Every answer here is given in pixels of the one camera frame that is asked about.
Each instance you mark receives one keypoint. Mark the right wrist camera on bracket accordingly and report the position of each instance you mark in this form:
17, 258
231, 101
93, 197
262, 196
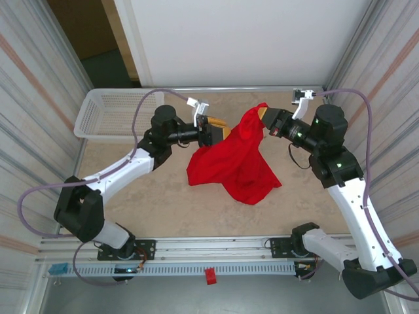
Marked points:
301, 109

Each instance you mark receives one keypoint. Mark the white door frame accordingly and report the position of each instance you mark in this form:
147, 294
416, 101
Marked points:
134, 39

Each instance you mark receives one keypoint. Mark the small red block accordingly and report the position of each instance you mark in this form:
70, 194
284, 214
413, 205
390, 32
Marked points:
211, 276

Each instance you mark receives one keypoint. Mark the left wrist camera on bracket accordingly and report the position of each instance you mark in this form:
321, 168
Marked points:
202, 106

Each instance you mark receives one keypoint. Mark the white perforated plastic basket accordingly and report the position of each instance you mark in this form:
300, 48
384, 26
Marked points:
98, 114

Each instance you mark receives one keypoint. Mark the tan wooden door jamb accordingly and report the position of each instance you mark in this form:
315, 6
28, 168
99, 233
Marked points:
120, 39

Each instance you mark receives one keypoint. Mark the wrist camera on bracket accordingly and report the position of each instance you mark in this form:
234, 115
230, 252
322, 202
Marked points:
202, 106
301, 109

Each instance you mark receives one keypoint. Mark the red t-shirt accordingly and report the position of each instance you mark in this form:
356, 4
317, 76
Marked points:
235, 163

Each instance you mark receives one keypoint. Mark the aluminium mounting rail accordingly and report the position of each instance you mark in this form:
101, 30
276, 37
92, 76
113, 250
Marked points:
212, 245

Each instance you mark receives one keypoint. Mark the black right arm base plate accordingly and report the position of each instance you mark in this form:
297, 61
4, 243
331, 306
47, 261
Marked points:
278, 247

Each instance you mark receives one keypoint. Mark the aluminium frame post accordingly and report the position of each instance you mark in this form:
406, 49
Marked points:
350, 45
70, 45

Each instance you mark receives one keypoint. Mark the small blue block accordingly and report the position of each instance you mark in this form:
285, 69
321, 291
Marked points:
58, 269

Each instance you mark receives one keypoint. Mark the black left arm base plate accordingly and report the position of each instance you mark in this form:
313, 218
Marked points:
147, 248

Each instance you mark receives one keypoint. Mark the black controller board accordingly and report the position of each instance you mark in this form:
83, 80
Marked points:
304, 266
127, 270

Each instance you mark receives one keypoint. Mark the aluminium table edge bar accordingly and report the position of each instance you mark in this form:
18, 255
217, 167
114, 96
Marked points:
229, 88

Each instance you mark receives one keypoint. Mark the brown wooden door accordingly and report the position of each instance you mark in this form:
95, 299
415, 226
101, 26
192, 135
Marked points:
82, 26

